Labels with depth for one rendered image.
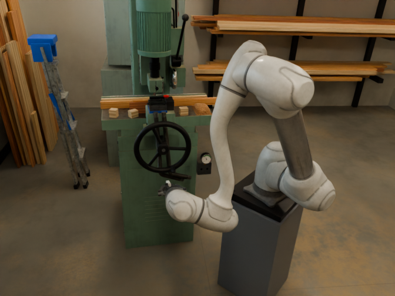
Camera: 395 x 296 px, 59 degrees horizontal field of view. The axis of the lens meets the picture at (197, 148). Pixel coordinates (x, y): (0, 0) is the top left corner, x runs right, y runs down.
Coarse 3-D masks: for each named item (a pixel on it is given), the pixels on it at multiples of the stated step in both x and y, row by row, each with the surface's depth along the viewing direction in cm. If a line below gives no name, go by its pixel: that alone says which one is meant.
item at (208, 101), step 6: (102, 102) 190; (108, 102) 191; (114, 102) 192; (120, 102) 193; (126, 102) 193; (174, 102) 199; (180, 102) 200; (186, 102) 201; (192, 102) 202; (198, 102) 202; (204, 102) 203; (210, 102) 204; (102, 108) 192; (108, 108) 193; (120, 108) 194
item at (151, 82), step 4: (148, 76) 192; (148, 80) 192; (152, 80) 187; (156, 80) 187; (160, 80) 188; (148, 84) 194; (152, 84) 187; (156, 84) 188; (160, 84) 188; (152, 88) 188; (160, 88) 190
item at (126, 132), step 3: (183, 126) 191; (186, 126) 191; (189, 126) 191; (192, 126) 192; (126, 129) 184; (129, 129) 185; (132, 129) 185; (135, 129) 185; (138, 129) 186; (141, 129) 186; (186, 129) 192; (189, 129) 192; (192, 129) 192; (123, 132) 184; (126, 132) 185; (129, 132) 185; (132, 132) 186; (135, 132) 186; (138, 132) 186; (189, 132) 193; (192, 132) 193; (123, 135) 185; (126, 135) 186; (129, 135) 186; (132, 135) 186; (135, 135) 187
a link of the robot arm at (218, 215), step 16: (224, 96) 120; (240, 96) 120; (224, 112) 121; (224, 128) 124; (224, 144) 126; (224, 160) 127; (224, 176) 130; (224, 192) 132; (208, 208) 131; (224, 208) 131; (208, 224) 132; (224, 224) 132
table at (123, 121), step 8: (104, 112) 188; (120, 112) 189; (176, 112) 192; (192, 112) 193; (104, 120) 179; (112, 120) 180; (120, 120) 181; (128, 120) 182; (136, 120) 183; (144, 120) 184; (176, 120) 188; (184, 120) 189; (192, 120) 190; (200, 120) 191; (208, 120) 192; (104, 128) 181; (112, 128) 182; (120, 128) 183; (128, 128) 184; (136, 128) 185
